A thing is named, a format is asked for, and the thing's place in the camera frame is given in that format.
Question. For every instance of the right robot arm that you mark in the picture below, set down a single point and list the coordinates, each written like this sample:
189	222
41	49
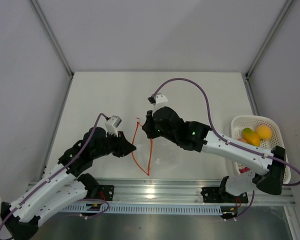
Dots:
267	166

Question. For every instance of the white slotted cable duct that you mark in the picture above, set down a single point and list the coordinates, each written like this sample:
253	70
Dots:
156	209

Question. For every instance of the orange fruit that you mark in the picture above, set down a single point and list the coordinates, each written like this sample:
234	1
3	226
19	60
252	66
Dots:
264	132

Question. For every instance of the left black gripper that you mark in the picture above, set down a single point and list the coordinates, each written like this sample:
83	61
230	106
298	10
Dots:
125	147

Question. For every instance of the white perforated plastic basket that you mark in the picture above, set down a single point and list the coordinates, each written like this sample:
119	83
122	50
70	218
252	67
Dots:
241	122

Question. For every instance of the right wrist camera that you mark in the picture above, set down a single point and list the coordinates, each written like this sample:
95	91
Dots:
158	101

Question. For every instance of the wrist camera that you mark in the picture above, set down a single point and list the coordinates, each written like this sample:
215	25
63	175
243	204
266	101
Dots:
112	125
158	101

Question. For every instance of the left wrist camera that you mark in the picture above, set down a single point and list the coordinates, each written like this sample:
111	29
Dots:
112	125

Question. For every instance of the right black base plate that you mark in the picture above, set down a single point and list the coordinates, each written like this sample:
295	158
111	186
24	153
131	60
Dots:
211	195

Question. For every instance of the yellow green mango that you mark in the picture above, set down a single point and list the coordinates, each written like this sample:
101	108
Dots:
251	137

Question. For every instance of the right corner frame post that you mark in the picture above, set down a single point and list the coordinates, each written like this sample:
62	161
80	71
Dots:
270	37

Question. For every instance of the clear zip top bag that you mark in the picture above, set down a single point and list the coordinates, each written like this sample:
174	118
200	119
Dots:
153	156

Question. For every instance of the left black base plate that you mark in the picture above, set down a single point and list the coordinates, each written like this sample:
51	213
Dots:
106	192

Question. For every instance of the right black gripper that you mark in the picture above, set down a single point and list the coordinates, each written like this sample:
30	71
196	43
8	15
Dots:
148	127

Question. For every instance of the corner frame post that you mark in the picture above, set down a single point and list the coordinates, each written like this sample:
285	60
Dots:
270	37
35	5

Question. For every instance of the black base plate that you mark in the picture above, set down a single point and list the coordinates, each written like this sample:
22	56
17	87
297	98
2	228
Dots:
106	192
211	195

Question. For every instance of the left corner frame post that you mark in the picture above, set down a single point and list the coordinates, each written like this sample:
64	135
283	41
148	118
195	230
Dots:
35	5

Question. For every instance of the aluminium mounting rail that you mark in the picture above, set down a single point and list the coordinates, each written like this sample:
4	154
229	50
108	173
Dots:
184	192

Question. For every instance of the red grape bunch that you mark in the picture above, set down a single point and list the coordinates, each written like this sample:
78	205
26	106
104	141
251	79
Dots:
244	170

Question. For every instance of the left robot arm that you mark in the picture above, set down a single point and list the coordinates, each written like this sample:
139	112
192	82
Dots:
66	183

